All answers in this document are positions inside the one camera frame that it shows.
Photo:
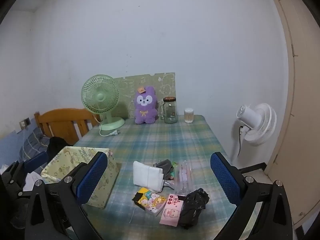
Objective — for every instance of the cotton swab container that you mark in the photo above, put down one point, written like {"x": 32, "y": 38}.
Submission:
{"x": 189, "y": 116}

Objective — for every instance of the green patterned board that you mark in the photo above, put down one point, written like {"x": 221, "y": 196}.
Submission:
{"x": 130, "y": 85}

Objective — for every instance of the green desk fan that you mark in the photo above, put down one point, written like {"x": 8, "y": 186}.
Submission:
{"x": 100, "y": 96}

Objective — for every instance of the colourful tissue pack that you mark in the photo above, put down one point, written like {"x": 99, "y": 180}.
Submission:
{"x": 150, "y": 201}

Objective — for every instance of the pink wet wipes pack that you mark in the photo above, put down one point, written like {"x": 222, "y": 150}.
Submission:
{"x": 171, "y": 212}

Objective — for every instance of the white cloth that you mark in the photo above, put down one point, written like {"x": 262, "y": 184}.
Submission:
{"x": 146, "y": 176}

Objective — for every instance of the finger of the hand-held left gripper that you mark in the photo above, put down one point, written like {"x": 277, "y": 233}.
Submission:
{"x": 37, "y": 161}

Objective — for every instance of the wall socket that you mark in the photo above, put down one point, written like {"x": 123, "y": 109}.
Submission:
{"x": 25, "y": 123}

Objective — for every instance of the beige door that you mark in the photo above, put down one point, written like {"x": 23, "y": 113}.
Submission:
{"x": 300, "y": 105}

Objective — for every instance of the black plastic bag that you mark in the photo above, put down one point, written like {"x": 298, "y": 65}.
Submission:
{"x": 192, "y": 205}

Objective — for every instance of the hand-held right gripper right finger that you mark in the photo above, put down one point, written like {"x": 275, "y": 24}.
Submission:
{"x": 225, "y": 180}

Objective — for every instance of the purple plush bunny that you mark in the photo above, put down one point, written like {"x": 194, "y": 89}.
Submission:
{"x": 146, "y": 110}

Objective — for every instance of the blue plaid bedding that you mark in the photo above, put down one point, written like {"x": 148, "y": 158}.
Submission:
{"x": 35, "y": 140}

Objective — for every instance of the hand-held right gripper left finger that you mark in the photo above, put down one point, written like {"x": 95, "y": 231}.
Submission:
{"x": 92, "y": 177}

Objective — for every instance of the glass mug jar with lid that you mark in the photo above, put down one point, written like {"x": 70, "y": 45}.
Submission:
{"x": 170, "y": 112}

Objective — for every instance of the white standing fan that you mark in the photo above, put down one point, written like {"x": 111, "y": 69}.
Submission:
{"x": 260, "y": 125}

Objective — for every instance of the yellow fabric storage box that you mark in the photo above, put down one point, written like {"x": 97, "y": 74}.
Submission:
{"x": 72, "y": 155}

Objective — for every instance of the black cloth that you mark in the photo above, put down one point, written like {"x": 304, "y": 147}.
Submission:
{"x": 56, "y": 145}

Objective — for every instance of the clear plastic package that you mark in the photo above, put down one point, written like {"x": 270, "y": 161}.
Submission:
{"x": 185, "y": 177}

